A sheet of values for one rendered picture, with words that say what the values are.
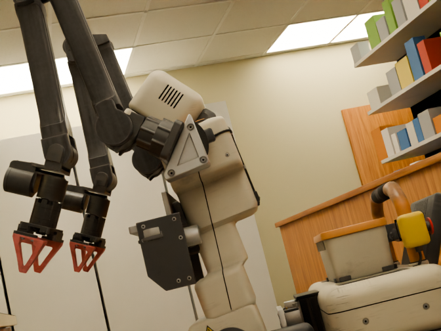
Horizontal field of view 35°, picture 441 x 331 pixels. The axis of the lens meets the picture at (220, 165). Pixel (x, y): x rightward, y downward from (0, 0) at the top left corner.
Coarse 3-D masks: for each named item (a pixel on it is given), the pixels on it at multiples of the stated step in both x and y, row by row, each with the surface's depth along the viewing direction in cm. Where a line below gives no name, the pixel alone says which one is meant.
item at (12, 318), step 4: (0, 316) 201; (4, 316) 221; (8, 316) 244; (12, 316) 279; (0, 320) 197; (4, 320) 216; (8, 320) 238; (12, 320) 271; (0, 324) 194; (4, 324) 212; (8, 324) 234; (12, 324) 265; (16, 324) 304
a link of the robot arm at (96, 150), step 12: (72, 60) 192; (72, 72) 194; (84, 96) 193; (84, 108) 193; (84, 120) 192; (84, 132) 192; (96, 144) 191; (96, 156) 190; (108, 156) 190; (96, 168) 189; (108, 168) 189; (108, 180) 188
